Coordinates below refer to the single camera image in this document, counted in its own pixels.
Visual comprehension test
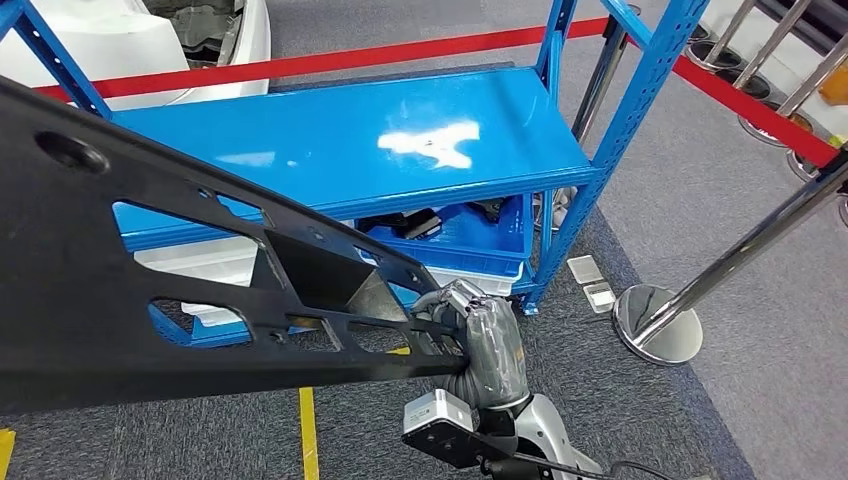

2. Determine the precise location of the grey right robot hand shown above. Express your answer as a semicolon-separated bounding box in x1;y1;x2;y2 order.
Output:
410;278;533;411

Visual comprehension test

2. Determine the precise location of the black plastic panel part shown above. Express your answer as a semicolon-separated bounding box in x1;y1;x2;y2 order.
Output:
0;74;473;417

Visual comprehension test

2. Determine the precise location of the black plastic trim part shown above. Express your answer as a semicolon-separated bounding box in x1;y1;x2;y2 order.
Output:
357;206;444;243

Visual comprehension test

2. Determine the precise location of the blue metal shelf rack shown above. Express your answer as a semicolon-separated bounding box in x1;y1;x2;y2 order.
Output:
0;0;711;349

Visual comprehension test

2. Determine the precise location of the blue plastic crate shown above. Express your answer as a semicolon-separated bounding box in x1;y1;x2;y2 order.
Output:
356;195;535;280

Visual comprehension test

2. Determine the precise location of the red barrier belt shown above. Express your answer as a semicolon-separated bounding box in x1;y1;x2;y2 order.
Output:
33;16;843;170

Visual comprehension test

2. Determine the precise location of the white car body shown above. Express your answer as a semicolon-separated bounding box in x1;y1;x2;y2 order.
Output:
0;0;273;111

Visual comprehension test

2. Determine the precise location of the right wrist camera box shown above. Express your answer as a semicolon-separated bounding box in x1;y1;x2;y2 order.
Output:
400;388;528;472

